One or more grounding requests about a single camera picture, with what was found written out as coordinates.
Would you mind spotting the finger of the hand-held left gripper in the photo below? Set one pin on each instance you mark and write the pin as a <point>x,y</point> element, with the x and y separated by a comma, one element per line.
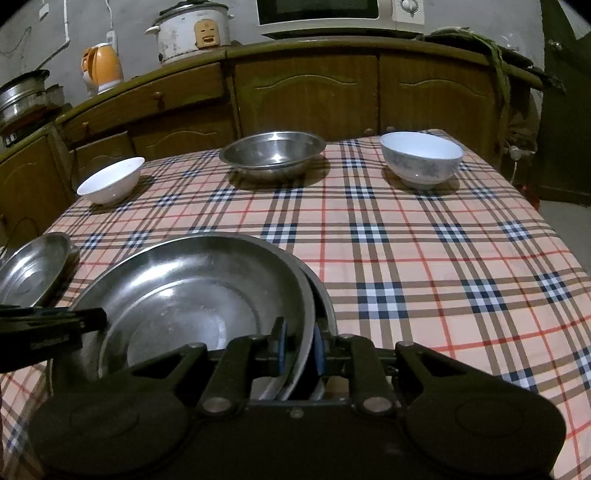
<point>69,316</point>

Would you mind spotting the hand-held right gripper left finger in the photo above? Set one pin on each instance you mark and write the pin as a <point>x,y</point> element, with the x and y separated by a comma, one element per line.
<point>280,348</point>

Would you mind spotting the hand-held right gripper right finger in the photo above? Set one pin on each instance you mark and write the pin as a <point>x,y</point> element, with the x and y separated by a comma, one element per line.
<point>318,355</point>

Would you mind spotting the small steel plate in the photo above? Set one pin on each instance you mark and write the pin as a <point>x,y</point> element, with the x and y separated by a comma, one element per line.
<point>32,272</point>

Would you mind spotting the large steel basin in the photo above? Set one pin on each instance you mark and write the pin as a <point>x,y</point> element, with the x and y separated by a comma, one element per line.
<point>184,295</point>

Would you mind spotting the plain white bowl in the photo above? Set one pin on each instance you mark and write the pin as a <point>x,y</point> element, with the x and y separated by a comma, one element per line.
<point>111,182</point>

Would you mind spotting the steel bowl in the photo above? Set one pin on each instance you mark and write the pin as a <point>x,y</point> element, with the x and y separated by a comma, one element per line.
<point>272,154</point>

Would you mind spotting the plaid tablecloth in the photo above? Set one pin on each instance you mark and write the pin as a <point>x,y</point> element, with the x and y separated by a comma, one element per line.
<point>415,277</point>

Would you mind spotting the white patterned bowl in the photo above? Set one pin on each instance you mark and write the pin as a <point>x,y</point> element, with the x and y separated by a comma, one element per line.
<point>420,154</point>

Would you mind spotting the steel pot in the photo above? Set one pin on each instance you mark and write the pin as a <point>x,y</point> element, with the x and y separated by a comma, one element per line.
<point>21,94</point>

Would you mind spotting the orange electric kettle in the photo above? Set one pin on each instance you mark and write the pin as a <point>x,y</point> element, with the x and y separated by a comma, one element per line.
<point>105,69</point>

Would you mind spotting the wooden cabinet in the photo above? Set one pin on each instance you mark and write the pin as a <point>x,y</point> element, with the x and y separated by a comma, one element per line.
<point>304,97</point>

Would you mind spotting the red bag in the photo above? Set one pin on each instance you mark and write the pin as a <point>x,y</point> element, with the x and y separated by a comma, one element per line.
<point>531,194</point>

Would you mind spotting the white hanging plug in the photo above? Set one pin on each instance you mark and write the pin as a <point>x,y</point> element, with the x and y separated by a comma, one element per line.
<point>515,151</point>

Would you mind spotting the white rice cooker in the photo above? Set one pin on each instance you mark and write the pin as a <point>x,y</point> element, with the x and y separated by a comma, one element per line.
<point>189,34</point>

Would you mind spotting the white microwave oven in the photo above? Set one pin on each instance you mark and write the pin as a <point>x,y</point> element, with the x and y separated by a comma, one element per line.
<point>323,16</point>

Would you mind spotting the dark green door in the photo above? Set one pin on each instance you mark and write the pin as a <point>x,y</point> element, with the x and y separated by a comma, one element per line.
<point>565,115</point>

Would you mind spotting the green cloth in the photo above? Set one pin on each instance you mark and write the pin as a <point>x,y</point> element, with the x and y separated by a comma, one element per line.
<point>496,60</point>

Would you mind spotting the white wall plug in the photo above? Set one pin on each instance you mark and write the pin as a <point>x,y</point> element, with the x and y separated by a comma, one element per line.
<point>112,40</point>

